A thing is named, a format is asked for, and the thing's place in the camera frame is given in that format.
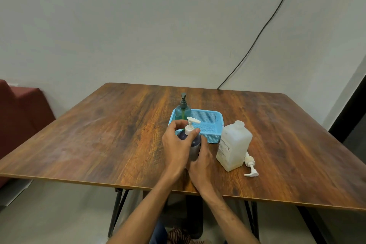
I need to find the person's left hand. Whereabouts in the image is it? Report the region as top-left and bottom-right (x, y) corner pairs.
(162, 119), (201, 180)

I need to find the person's right hand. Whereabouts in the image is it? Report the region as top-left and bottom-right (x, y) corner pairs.
(186, 135), (222, 200)

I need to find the small navy white floral bottle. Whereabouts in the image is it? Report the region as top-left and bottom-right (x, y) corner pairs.
(177, 129), (202, 162)

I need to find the small white pump cap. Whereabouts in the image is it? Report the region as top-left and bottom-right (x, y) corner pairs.
(184, 116), (202, 136)

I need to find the small green plastic bottle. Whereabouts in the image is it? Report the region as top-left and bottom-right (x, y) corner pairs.
(175, 104), (192, 121)

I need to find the large translucent bottle yellow liquid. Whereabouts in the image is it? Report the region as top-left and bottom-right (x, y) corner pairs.
(216, 120), (253, 172)

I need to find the blue plastic basket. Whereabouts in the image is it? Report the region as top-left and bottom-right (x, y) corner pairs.
(168, 108), (225, 144)

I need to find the large white pump cap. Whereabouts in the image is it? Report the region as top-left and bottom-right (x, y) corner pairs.
(243, 151), (259, 178)

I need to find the person's right forearm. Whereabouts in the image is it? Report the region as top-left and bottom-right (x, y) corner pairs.
(204, 191), (261, 244)

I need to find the person's left forearm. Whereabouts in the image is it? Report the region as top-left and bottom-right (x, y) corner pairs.
(106, 173), (179, 244)

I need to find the person's left leg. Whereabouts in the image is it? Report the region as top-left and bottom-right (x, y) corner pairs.
(148, 221), (169, 244)

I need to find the brown checkered cloth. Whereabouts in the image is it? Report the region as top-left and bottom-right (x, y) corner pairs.
(167, 227), (211, 244)

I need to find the black metal table leg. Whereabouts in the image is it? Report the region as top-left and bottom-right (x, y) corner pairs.
(244, 201), (260, 240)
(107, 188), (129, 238)

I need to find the dark red sofa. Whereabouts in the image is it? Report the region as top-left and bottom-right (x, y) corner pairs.
(0, 79), (56, 189)

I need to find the white flat board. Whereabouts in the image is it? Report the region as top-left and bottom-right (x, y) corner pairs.
(0, 179), (34, 207)

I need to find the black table support post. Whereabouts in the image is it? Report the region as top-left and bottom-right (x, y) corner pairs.
(186, 195), (204, 239)

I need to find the black wall cable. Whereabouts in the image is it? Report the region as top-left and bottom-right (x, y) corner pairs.
(217, 0), (302, 90)

